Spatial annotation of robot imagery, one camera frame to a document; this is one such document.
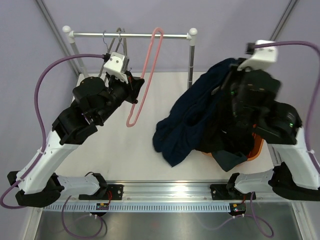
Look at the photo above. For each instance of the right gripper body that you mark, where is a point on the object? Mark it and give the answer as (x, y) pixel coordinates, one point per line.
(238, 78)

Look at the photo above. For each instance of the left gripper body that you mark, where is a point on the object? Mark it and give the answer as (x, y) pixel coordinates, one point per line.
(120, 91)

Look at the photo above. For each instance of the black shorts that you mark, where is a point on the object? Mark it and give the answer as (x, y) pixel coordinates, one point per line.
(229, 120)

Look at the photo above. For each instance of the grey clothes hanger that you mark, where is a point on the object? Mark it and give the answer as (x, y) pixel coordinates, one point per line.
(109, 48)
(124, 45)

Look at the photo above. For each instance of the navy blue shorts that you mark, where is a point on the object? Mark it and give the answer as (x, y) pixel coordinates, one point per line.
(181, 131)

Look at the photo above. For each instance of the dark teal shorts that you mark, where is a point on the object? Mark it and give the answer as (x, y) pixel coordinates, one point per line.
(227, 160)

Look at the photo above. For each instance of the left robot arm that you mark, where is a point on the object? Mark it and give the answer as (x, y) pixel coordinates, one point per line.
(94, 102)

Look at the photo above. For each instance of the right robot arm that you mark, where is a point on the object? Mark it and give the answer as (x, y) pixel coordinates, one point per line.
(248, 106)

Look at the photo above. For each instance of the orange plastic laundry basket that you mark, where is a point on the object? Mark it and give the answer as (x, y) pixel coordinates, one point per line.
(214, 140)

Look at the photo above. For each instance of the metal clothes rack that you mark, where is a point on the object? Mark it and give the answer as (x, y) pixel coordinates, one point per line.
(190, 36)

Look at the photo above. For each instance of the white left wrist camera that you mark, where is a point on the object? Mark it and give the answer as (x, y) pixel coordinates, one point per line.
(117, 65)

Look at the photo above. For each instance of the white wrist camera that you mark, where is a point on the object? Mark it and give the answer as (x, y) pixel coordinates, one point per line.
(261, 57)
(117, 65)

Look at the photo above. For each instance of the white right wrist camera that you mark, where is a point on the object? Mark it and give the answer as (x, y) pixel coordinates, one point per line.
(261, 57)

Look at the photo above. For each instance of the aluminium mounting rail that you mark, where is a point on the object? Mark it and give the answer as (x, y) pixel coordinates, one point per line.
(175, 190)

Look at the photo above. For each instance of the white slotted cable duct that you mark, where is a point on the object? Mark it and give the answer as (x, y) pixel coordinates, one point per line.
(135, 207)

